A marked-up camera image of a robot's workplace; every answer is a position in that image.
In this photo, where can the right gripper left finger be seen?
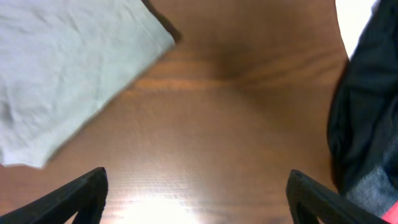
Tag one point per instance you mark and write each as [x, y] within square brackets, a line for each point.
[83, 198]

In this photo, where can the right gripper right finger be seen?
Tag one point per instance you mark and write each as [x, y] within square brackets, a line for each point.
[311, 203]

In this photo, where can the khaki green shorts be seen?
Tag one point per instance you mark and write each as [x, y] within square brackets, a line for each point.
[62, 61]

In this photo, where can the black garment with red tag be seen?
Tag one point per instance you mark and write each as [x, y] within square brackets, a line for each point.
[362, 126]

